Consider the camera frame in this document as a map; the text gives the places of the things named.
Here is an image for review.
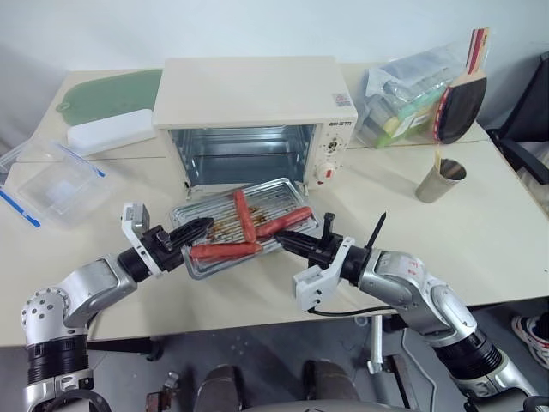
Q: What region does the cream oven timer knob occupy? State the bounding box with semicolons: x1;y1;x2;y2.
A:
314;161;339;189

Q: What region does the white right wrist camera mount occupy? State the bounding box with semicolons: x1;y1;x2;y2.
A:
292;239;354;314

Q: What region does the clear container with blue clips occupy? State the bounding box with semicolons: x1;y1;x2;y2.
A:
0;143;111;231

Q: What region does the white and red sneaker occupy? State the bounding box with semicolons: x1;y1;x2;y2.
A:
510;314;549;358

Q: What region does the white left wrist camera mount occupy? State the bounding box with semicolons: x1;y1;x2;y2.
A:
119;202;166;276

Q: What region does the green cutting mat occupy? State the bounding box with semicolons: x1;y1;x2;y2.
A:
57;68;165;128

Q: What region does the toaster oven glass door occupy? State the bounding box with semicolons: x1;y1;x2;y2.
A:
184;179;311;207

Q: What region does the clear plastic container lid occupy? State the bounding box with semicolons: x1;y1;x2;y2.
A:
0;139;65;184

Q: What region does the ribbed metal baking tray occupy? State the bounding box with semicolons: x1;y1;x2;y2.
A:
170;177;323;281

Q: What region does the clear plastic bag of items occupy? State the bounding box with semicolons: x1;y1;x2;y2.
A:
353;40;473;149

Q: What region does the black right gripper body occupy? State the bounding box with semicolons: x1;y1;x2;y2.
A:
305;212;347;270

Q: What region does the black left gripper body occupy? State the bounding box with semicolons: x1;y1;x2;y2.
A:
142;225;188;273

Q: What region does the red sausage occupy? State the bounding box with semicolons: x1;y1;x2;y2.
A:
190;245;255;262
255;205;313;239
232;189;257;242
214;241;264;254

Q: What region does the dark rounded shape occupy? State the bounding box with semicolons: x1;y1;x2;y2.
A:
301;359;362;412
200;363;244;412

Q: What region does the cream toaster oven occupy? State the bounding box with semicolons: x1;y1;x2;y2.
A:
152;56;359;203

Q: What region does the metal table leg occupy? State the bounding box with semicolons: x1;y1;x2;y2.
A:
365;315;386;375

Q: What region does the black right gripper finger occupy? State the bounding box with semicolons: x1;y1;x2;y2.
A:
280;239;318;259
274;230;321;250

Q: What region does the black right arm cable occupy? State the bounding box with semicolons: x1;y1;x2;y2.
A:
307;304;399;318

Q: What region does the metal cup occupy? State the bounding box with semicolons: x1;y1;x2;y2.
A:
415;157;468;204

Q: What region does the black pointed cable tie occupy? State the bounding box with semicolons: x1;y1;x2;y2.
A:
364;209;389;251

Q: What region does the black and red table-tennis paddle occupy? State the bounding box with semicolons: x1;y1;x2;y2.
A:
431;27;492;145

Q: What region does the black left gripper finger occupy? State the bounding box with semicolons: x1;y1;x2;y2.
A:
172;227;212;251
170;217;215;242

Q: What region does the red and black clamp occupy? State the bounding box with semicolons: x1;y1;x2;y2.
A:
144;370;180;412

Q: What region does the white rectangular plastic box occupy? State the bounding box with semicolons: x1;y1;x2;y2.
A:
66;108;156;157

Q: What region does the black chair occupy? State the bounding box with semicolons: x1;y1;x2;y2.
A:
486;42;549;186

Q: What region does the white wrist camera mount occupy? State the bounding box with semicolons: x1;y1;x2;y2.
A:
292;239;354;314
119;202;166;276

